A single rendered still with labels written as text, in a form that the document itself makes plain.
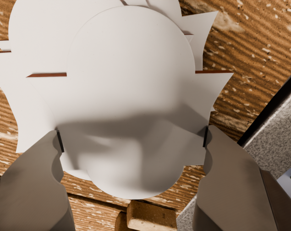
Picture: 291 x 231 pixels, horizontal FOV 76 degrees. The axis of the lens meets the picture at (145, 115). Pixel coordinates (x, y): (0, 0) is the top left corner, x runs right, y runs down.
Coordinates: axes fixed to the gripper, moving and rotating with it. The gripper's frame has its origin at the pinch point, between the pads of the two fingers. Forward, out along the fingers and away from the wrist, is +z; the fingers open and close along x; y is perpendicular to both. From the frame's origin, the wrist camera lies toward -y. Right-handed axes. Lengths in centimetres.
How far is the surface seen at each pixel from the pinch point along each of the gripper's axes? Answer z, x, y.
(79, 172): 0.6, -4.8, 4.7
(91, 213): 4.0, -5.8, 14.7
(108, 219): 4.0, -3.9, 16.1
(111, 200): 4.0, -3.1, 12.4
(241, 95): 4.0, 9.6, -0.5
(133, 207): 2.8, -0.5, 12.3
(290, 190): 10.5, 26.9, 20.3
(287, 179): 10.5, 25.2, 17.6
